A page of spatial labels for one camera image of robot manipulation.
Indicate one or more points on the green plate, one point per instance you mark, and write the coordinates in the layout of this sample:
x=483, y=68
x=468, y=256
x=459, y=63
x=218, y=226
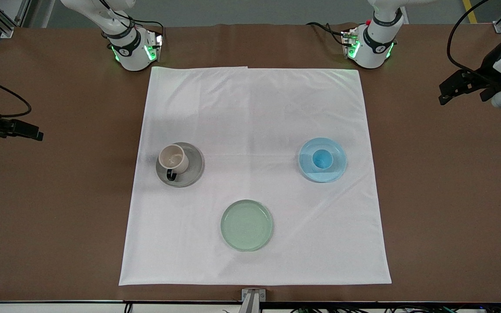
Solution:
x=247, y=225

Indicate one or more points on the blue plate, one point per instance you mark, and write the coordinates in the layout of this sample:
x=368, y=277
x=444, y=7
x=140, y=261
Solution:
x=338, y=173

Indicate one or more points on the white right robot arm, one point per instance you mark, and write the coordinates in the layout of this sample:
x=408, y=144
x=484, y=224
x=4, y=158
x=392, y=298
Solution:
x=131, y=52

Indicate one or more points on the gray plate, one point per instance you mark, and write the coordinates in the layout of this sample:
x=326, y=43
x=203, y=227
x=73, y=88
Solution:
x=194, y=171

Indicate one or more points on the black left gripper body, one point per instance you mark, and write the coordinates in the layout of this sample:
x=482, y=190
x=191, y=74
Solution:
x=488, y=68

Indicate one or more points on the blue cup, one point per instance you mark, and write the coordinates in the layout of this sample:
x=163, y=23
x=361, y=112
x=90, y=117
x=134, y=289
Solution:
x=322, y=160

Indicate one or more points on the white square cloth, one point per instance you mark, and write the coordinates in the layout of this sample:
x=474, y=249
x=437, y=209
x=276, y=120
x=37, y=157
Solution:
x=255, y=130

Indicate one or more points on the metal table edge bracket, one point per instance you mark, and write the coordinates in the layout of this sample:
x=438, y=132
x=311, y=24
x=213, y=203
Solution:
x=253, y=298

